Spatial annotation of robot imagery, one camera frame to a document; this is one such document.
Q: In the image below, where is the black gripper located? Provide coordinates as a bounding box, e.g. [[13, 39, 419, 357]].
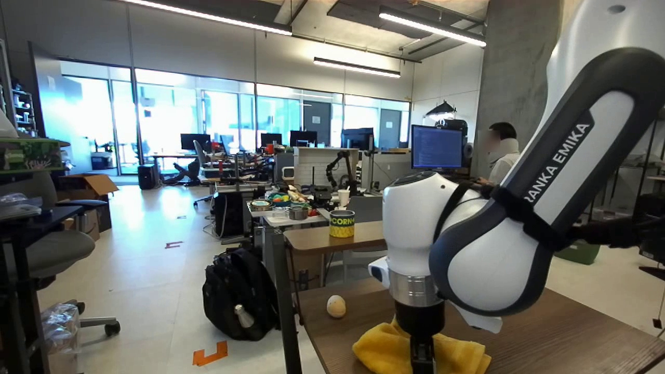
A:
[[396, 304, 444, 374]]

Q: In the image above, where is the yellow towel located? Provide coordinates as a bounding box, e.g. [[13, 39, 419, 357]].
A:
[[352, 323, 493, 374]]

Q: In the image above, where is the cream white ball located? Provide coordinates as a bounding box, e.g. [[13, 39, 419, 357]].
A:
[[326, 295, 347, 319]]

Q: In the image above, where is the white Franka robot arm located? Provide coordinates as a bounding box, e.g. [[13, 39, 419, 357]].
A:
[[369, 0, 665, 374]]

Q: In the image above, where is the green label canister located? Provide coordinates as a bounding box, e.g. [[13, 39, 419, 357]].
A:
[[329, 211, 355, 240]]

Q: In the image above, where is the blue screen computer monitor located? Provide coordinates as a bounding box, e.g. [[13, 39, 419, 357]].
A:
[[411, 125, 464, 170]]

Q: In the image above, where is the green storage bin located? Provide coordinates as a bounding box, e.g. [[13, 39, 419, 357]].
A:
[[557, 241, 601, 266]]

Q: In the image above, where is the black backpack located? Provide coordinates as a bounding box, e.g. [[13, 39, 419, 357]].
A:
[[202, 248, 278, 340]]

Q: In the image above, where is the seated man grey sweater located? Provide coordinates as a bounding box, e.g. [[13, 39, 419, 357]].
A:
[[482, 123, 520, 185]]

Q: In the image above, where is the cardboard box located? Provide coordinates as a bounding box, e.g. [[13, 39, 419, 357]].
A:
[[58, 174, 116, 230]]

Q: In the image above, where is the clear plastic water bottle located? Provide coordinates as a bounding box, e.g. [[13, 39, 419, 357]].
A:
[[41, 301, 81, 374]]

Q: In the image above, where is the grey office chair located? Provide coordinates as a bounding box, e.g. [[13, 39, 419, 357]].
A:
[[0, 170, 123, 340]]

